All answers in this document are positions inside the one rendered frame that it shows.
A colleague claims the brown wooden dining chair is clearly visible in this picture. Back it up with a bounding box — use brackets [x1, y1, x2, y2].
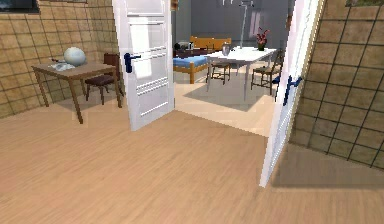
[250, 49, 286, 96]
[205, 61, 232, 86]

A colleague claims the dark brown cushioned chair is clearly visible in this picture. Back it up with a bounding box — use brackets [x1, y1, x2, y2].
[84, 52, 125, 106]

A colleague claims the wooden bed with blue mattress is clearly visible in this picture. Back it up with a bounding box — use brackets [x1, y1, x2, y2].
[172, 35, 232, 85]

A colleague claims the dark low side table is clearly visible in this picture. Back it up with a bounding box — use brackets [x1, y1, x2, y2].
[172, 47, 214, 60]

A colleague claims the white panelled room door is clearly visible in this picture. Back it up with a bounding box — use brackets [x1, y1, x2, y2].
[112, 0, 176, 132]

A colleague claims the white dining table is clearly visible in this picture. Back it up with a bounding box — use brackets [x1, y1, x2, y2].
[203, 46, 278, 102]

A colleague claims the white plain room door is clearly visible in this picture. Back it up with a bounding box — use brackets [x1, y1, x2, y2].
[259, 0, 325, 189]

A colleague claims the red flower house plant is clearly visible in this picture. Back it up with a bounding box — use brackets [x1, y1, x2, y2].
[255, 27, 271, 52]

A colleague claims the brown wooden table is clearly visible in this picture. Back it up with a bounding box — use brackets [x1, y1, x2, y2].
[31, 60, 123, 125]

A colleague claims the pale grey ball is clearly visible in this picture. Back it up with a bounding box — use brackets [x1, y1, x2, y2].
[63, 46, 88, 67]

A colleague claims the white flat dish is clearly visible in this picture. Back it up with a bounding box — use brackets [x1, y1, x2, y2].
[49, 61, 76, 72]

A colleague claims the dark framed window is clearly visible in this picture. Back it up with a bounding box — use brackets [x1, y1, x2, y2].
[0, 0, 40, 14]

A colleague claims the dark blue door handle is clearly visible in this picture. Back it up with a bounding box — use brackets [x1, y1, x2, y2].
[282, 75, 304, 107]
[123, 52, 142, 74]

